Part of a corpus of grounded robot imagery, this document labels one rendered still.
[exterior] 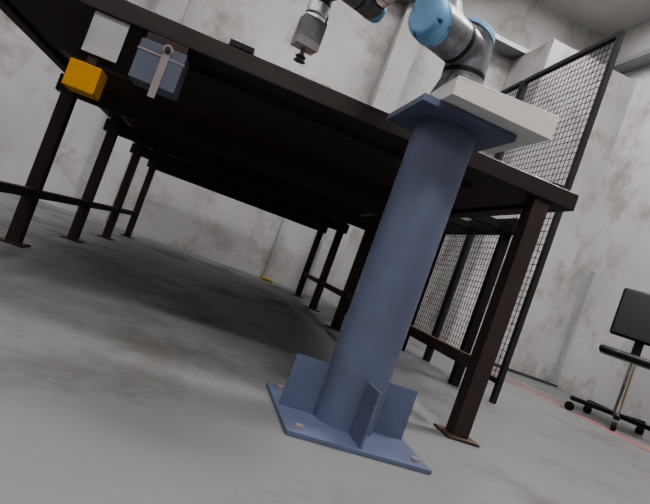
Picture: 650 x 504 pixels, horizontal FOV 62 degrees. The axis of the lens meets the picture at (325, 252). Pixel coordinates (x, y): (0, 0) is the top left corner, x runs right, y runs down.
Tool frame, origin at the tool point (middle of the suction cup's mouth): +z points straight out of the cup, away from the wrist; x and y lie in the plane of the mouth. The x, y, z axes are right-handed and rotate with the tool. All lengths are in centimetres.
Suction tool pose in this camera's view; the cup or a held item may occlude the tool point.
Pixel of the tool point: (298, 61)
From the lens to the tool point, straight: 198.0
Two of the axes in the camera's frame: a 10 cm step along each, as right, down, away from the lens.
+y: -8.4, -3.2, -4.4
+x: 4.3, 1.3, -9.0
